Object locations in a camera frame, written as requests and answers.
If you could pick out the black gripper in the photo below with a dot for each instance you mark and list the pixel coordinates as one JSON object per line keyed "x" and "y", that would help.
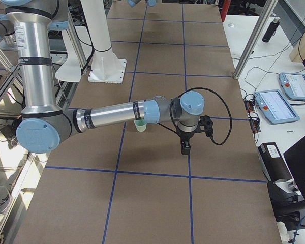
{"x": 185, "y": 136}

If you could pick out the green cup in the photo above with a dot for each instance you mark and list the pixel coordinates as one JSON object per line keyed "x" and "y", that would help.
{"x": 140, "y": 125}

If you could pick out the brown paper table mat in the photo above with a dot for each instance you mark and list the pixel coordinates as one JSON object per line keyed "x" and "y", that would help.
{"x": 114, "y": 184}

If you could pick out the black box with label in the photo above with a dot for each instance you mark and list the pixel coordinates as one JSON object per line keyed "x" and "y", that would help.
{"x": 273, "y": 164}

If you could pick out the near teach pendant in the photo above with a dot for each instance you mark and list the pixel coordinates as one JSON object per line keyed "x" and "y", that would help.
{"x": 275, "y": 107}

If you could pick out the teach pendant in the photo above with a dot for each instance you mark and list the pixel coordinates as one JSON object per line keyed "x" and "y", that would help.
{"x": 293, "y": 85}
{"x": 275, "y": 107}

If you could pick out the far teach pendant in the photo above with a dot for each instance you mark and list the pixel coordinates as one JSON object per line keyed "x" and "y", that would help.
{"x": 293, "y": 85}

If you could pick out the black water bottle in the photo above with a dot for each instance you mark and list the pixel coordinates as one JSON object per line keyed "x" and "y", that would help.
{"x": 271, "y": 30}

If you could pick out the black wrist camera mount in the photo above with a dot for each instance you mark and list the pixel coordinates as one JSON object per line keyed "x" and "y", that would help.
{"x": 206, "y": 125}

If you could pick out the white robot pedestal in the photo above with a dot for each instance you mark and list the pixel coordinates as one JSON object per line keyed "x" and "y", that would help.
{"x": 105, "y": 66}

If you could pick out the aluminium frame post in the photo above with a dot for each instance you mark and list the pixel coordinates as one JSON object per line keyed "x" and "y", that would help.
{"x": 259, "y": 26}

